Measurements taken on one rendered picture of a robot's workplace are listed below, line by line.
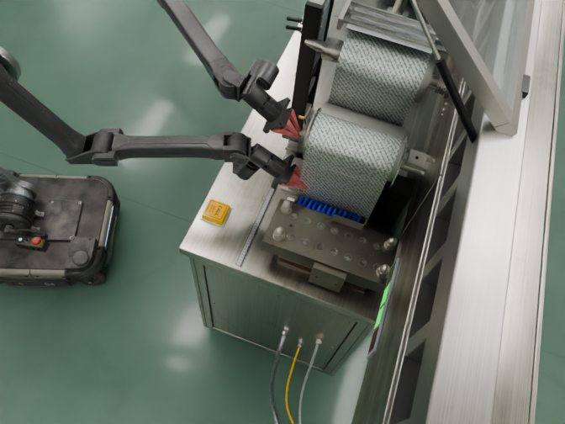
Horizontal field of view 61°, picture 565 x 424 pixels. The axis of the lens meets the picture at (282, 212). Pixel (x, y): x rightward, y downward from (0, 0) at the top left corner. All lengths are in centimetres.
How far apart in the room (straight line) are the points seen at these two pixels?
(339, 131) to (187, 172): 162
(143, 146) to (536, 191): 100
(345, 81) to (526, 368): 87
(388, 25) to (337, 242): 62
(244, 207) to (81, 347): 119
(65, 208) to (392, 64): 169
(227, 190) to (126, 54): 200
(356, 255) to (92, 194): 150
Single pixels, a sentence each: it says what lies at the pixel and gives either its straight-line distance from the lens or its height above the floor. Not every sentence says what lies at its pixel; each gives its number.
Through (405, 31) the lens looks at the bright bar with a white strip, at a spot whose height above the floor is 145.
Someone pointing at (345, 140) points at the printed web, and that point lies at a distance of 129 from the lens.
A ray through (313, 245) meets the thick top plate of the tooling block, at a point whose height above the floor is 103.
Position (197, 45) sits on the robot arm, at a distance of 137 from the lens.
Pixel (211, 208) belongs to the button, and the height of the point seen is 92.
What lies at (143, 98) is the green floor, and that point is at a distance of 319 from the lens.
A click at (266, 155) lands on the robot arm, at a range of 139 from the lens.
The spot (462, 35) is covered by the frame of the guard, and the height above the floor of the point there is 181.
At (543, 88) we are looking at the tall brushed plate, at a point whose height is 144.
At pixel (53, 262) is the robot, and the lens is 239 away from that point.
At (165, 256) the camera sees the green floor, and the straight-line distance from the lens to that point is 255.
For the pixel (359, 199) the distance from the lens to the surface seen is 143.
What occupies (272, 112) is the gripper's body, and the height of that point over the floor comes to 131.
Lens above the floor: 229
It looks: 59 degrees down
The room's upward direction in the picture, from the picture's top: 9 degrees clockwise
